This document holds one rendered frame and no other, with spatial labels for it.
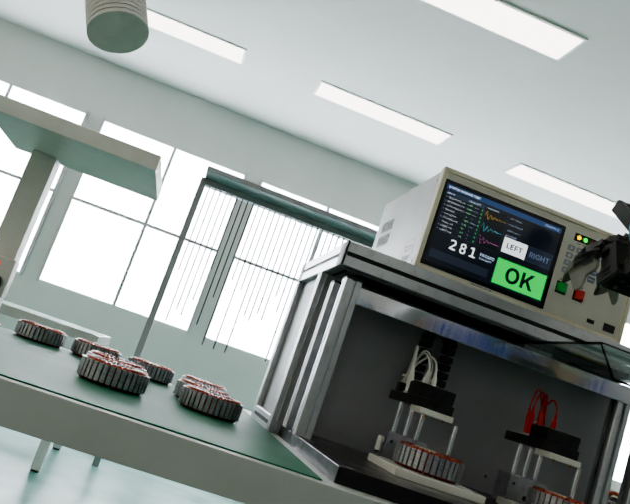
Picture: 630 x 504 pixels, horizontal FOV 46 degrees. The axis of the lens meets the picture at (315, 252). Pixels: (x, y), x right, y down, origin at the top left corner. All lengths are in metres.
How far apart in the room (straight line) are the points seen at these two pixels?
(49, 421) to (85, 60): 7.30
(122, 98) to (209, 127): 0.92
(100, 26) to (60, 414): 1.37
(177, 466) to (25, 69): 7.37
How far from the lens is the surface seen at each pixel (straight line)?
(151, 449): 0.90
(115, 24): 2.09
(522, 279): 1.45
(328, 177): 7.92
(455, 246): 1.40
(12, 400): 0.91
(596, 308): 1.52
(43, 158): 1.90
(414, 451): 1.19
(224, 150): 7.82
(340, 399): 1.45
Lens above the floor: 0.85
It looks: 10 degrees up
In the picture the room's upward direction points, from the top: 19 degrees clockwise
